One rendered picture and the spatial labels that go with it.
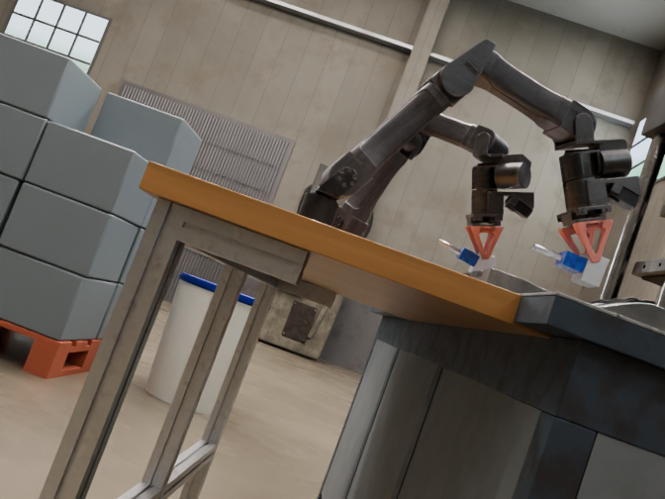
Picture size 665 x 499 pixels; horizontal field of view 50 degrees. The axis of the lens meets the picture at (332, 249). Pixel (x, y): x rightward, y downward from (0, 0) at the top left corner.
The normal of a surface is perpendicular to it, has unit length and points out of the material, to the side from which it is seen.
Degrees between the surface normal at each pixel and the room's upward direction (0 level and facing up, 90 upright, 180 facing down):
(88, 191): 90
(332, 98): 90
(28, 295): 90
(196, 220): 90
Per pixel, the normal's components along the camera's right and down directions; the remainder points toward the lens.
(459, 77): 0.21, -0.02
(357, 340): -0.04, -0.11
